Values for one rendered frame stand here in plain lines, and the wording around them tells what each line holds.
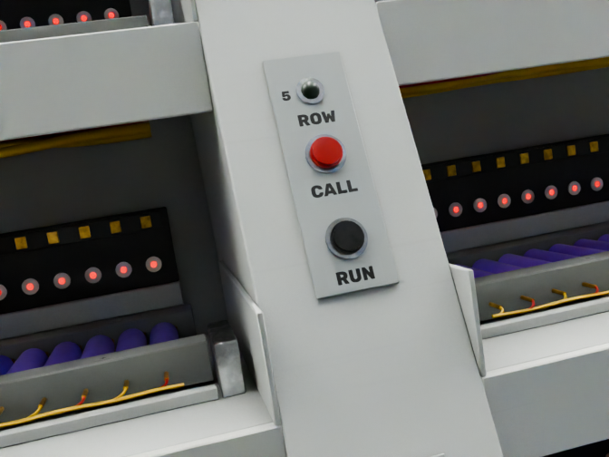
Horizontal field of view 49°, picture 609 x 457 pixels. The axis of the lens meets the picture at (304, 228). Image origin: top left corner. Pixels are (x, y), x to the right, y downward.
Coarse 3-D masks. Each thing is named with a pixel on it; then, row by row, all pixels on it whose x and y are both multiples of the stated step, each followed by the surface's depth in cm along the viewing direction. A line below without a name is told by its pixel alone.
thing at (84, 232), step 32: (64, 224) 45; (96, 224) 45; (128, 224) 45; (160, 224) 46; (0, 256) 44; (32, 256) 44; (64, 256) 45; (96, 256) 45; (128, 256) 46; (160, 256) 46; (64, 288) 45; (96, 288) 45; (128, 288) 46
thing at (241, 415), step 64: (0, 320) 44; (64, 320) 45; (256, 320) 28; (192, 384) 36; (256, 384) 33; (0, 448) 31; (64, 448) 30; (128, 448) 28; (192, 448) 28; (256, 448) 28
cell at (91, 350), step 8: (96, 336) 42; (104, 336) 42; (88, 344) 41; (96, 344) 40; (104, 344) 41; (112, 344) 42; (88, 352) 38; (96, 352) 38; (104, 352) 39; (112, 352) 41
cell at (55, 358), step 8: (64, 344) 41; (72, 344) 42; (56, 352) 40; (64, 352) 40; (72, 352) 40; (80, 352) 42; (48, 360) 38; (56, 360) 38; (64, 360) 38; (72, 360) 39
